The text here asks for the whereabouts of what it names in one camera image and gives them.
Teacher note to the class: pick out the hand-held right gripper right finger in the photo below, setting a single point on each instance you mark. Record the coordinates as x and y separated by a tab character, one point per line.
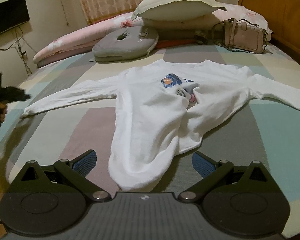
203	163

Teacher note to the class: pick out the white printed sweatshirt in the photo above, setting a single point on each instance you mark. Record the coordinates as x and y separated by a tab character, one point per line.
152	115

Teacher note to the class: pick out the patterned curtain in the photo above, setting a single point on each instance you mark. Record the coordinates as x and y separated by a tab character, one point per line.
110	0

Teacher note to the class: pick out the grey round cushion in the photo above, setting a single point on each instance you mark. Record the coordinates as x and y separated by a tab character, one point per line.
130	45

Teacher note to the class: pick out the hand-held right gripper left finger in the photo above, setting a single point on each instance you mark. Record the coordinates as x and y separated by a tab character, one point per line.
85	163

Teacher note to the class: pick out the pink floral pillow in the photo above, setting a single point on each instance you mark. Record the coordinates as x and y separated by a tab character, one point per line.
245	15

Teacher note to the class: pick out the pink floral quilt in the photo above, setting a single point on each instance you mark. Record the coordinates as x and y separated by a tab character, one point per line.
72	40

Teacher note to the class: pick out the large cream pillow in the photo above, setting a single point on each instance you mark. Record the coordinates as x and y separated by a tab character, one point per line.
175	3

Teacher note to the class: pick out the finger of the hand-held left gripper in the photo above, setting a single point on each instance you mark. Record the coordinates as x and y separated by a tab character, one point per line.
17	94

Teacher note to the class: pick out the orange cloth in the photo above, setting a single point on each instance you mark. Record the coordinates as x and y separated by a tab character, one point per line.
175	43

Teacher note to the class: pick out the wooden headboard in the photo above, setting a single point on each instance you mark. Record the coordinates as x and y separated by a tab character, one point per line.
277	5

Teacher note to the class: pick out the pink handbag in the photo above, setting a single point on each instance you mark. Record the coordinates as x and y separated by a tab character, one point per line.
242	38

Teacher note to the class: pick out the beige pillow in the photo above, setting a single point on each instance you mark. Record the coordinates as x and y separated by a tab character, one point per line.
180	21

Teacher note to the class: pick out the black wall television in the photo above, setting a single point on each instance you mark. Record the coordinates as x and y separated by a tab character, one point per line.
7	17

